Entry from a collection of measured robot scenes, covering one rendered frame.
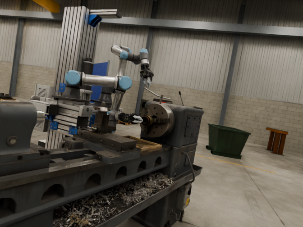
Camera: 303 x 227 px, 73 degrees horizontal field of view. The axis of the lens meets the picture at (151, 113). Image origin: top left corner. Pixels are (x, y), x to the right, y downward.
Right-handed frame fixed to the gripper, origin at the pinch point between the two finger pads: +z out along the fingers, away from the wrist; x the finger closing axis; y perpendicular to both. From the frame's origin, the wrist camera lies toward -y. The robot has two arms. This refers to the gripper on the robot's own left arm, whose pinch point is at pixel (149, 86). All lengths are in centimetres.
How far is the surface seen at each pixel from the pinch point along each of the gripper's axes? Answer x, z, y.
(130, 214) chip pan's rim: 10, 93, 56
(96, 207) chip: -7, 87, 67
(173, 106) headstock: 13.5, 20.5, -17.6
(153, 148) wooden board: 10, 57, 21
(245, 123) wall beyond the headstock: -62, 19, -1037
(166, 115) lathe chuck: 13.6, 29.9, -0.4
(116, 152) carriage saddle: 12, 55, 65
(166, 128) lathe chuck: 11.9, 40.8, -0.4
